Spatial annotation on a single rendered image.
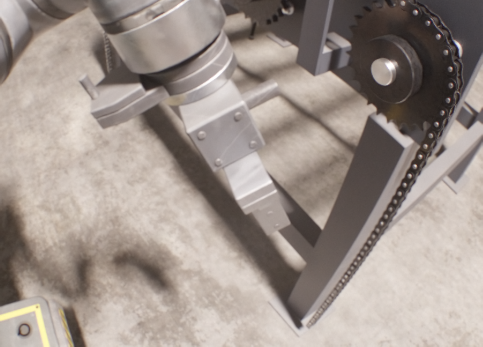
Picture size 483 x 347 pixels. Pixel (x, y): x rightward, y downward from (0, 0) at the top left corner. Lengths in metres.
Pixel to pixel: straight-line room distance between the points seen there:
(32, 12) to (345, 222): 0.62
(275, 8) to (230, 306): 0.84
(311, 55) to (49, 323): 0.73
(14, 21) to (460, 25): 0.45
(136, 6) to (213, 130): 0.11
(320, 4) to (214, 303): 0.90
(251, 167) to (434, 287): 1.14
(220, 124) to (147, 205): 1.06
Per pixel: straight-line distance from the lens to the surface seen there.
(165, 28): 0.26
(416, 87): 0.45
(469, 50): 0.48
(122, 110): 0.31
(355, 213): 0.69
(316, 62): 0.54
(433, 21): 0.43
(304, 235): 0.89
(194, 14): 0.27
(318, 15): 0.51
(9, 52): 0.27
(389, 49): 0.45
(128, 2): 0.26
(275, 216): 0.37
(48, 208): 1.44
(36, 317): 0.88
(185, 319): 1.14
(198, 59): 0.29
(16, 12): 0.28
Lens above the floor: 1.08
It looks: 48 degrees down
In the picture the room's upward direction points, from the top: 7 degrees clockwise
